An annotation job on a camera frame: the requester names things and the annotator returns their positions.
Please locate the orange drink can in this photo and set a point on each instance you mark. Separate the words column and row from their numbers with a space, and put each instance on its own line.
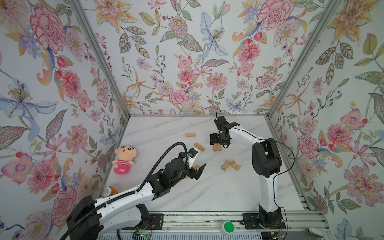
column 108, row 191

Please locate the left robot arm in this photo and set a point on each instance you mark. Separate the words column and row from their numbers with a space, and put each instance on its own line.
column 92, row 218

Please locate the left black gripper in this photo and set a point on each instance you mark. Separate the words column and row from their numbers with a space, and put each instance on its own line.
column 201, row 168

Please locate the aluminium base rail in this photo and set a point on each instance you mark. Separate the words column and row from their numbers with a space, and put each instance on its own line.
column 211, row 221

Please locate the green round button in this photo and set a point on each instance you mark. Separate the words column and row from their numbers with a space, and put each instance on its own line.
column 227, row 228

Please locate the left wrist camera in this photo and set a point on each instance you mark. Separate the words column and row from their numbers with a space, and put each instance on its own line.
column 192, row 155

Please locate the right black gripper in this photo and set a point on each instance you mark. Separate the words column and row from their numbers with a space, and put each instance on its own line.
column 213, row 139

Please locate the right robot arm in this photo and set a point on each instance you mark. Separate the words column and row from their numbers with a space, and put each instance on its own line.
column 266, row 162

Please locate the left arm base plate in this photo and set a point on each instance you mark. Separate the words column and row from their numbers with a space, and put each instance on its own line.
column 151, row 222

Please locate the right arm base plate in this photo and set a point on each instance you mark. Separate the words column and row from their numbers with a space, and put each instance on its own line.
column 255, row 221

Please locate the wood arch block left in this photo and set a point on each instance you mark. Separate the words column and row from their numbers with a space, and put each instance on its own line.
column 225, row 166

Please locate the pink plush doll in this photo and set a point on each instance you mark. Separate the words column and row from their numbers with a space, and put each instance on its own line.
column 125, row 155

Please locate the wood arch block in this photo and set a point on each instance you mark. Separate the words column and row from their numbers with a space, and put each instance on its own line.
column 225, row 166
column 235, row 165

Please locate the wood arch block right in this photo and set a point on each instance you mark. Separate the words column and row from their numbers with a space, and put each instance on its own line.
column 235, row 165

